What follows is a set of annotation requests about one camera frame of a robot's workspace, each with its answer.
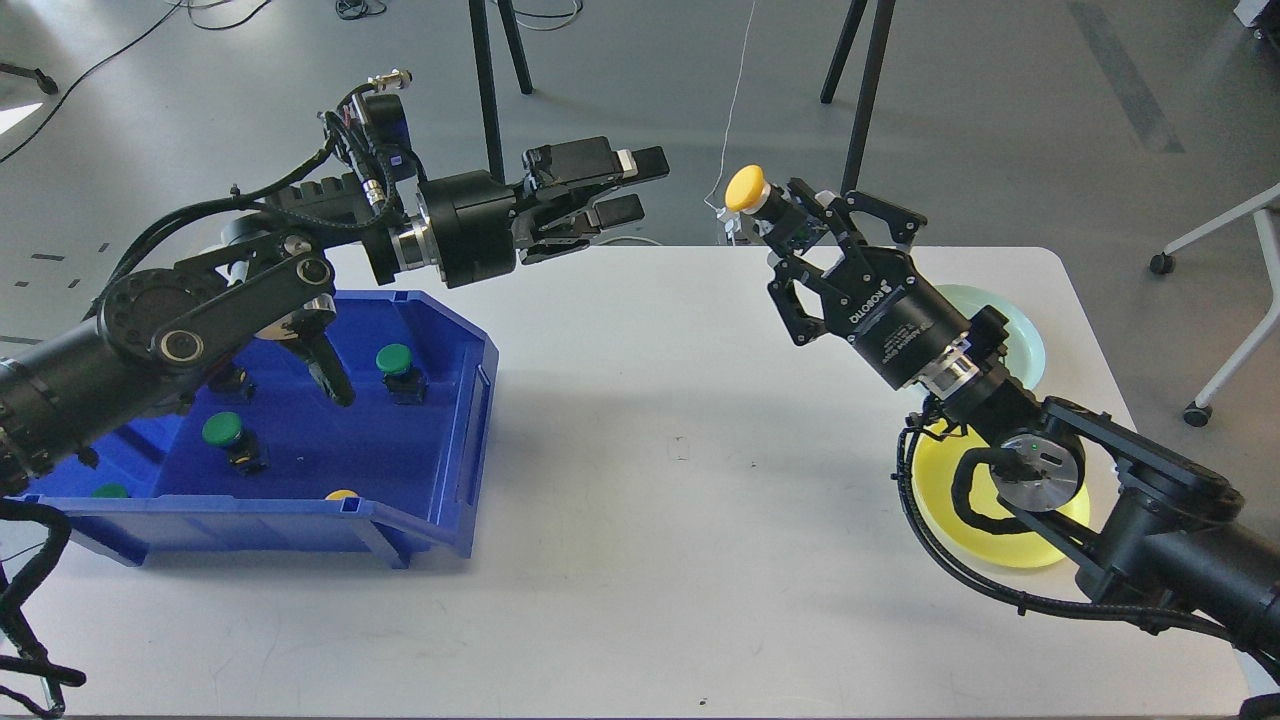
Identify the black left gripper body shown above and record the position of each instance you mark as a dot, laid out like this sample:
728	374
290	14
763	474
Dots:
467	228

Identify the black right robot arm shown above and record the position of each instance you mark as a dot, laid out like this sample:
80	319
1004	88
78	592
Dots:
1155	537

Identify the yellow plate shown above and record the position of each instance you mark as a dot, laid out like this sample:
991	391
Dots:
933	469

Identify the yellow push button back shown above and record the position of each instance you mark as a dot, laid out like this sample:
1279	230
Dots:
232	384

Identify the white power adapter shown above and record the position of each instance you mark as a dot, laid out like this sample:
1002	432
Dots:
733	231

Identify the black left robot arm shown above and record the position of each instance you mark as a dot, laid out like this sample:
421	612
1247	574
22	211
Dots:
198	285

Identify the pale green plate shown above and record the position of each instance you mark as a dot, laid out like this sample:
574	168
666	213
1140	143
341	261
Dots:
1026	354

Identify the black stand leg left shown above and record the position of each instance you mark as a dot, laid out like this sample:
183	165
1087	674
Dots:
486	89

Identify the black stand leg right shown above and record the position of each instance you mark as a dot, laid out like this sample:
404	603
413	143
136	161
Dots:
879	38

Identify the blue plastic bin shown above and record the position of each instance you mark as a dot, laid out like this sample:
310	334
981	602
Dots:
417	468

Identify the black stand leg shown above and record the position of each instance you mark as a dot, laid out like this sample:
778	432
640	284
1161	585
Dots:
486	89
879	38

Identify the green push button front corner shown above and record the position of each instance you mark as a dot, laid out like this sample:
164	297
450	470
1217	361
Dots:
111	490

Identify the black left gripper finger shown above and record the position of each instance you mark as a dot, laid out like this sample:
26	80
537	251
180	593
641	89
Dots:
558	230
564	179

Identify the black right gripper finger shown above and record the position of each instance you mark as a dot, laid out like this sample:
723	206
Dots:
901	223
841	282

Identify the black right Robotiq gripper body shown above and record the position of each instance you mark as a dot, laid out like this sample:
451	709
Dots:
876	301

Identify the green push button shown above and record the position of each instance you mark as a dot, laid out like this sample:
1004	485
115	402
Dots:
405	381
240	444

